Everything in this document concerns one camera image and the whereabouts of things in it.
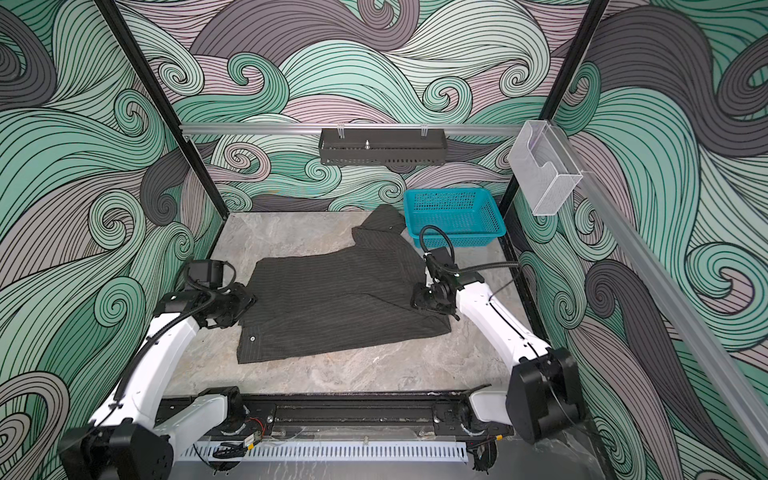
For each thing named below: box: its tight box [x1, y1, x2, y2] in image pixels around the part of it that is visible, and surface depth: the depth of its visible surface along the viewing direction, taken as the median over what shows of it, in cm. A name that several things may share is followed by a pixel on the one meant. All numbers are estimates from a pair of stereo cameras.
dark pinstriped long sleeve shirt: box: [237, 204, 451, 365], surface depth 94 cm
